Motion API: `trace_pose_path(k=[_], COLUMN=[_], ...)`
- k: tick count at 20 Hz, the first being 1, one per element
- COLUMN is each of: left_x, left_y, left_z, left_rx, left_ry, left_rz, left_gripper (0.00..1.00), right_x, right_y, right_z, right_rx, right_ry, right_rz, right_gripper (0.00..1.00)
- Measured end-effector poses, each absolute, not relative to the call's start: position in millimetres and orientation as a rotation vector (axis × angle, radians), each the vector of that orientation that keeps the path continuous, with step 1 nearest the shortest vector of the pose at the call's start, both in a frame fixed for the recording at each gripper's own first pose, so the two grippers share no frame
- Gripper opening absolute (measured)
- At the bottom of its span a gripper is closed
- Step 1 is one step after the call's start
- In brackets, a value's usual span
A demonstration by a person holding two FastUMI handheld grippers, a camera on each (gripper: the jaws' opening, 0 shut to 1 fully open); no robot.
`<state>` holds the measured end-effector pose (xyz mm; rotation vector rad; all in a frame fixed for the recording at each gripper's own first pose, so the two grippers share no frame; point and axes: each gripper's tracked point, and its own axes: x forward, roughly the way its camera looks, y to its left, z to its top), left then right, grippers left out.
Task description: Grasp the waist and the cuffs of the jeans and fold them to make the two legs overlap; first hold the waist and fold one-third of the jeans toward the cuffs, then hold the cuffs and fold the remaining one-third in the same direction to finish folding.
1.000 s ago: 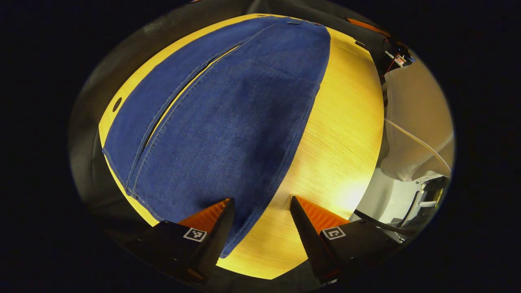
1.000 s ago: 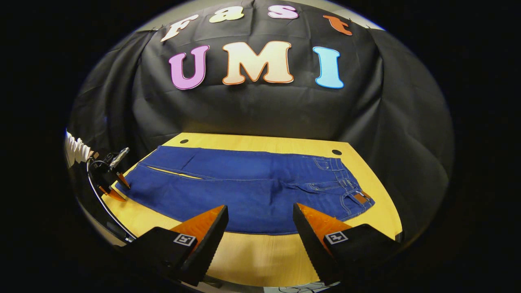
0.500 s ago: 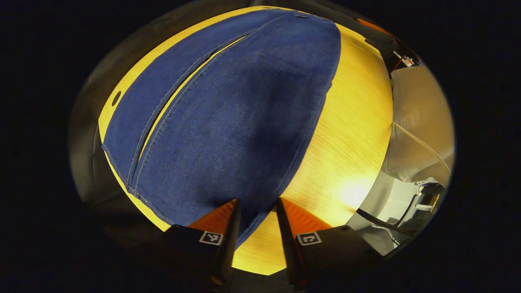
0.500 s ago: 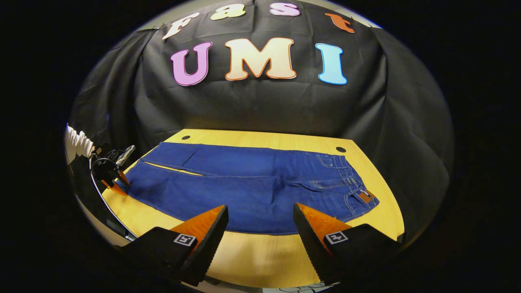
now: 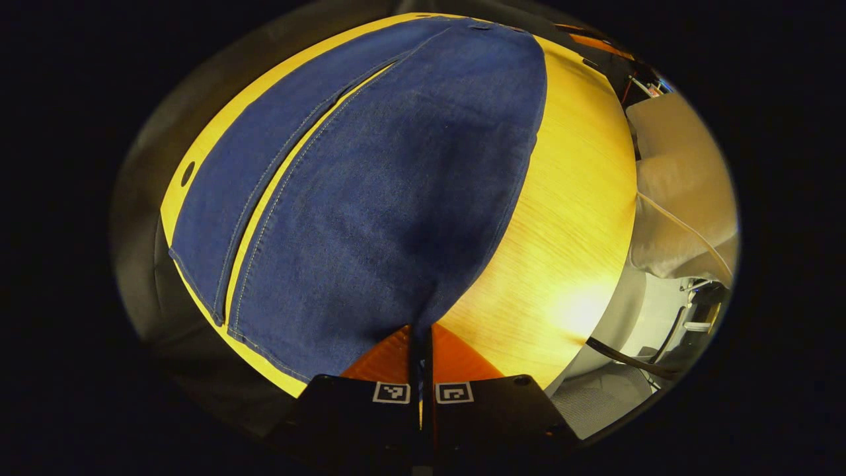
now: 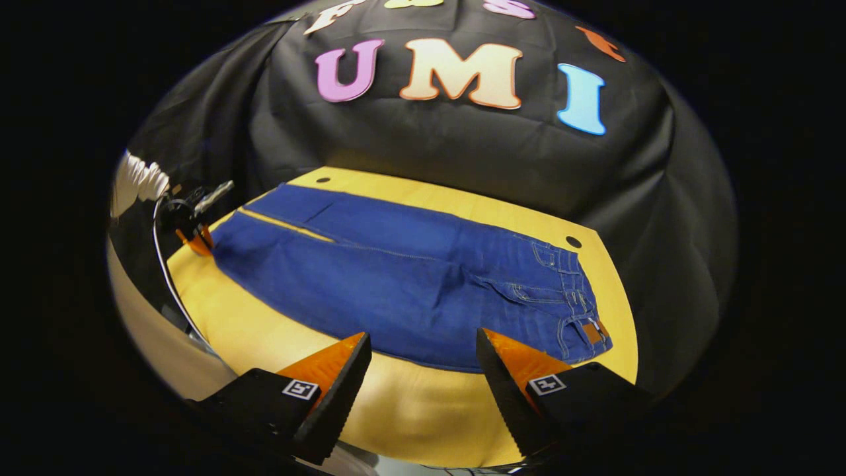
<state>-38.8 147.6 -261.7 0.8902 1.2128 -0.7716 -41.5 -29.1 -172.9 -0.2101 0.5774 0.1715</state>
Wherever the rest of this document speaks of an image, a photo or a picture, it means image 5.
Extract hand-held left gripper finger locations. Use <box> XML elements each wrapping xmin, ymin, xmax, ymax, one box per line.
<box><xmin>264</xmin><ymin>324</ymin><xmax>422</xmax><ymax>463</ymax></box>
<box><xmin>423</xmin><ymin>323</ymin><xmax>582</xmax><ymax>463</ymax></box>

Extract thin white cable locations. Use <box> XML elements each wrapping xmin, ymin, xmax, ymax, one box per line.
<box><xmin>638</xmin><ymin>192</ymin><xmax>734</xmax><ymax>278</ymax></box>

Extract person's beige clothing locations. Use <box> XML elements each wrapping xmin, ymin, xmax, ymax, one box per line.
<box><xmin>625</xmin><ymin>91</ymin><xmax>740</xmax><ymax>288</ymax></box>

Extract thick black cable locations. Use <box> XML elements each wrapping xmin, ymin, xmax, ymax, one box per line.
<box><xmin>585</xmin><ymin>304</ymin><xmax>688</xmax><ymax>382</ymax></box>

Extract blue denim jeans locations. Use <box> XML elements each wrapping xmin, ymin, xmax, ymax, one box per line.
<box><xmin>169</xmin><ymin>17</ymin><xmax>548</xmax><ymax>384</ymax></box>

